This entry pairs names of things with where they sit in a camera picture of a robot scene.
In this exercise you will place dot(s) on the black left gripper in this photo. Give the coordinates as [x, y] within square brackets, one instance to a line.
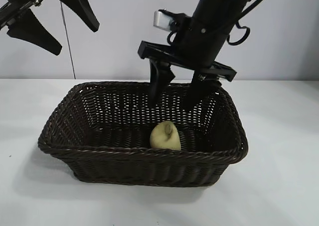
[15, 4]

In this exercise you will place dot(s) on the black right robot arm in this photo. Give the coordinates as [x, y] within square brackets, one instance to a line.
[221, 4]

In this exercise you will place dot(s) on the pale yellow egg yolk pastry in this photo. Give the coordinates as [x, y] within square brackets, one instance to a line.
[164, 137]

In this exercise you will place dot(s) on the dark brown woven basket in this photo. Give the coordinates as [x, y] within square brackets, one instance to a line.
[119, 161]

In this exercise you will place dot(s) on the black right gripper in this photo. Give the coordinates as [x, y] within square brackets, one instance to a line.
[199, 44]

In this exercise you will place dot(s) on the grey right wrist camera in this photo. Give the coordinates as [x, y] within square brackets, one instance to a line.
[163, 19]

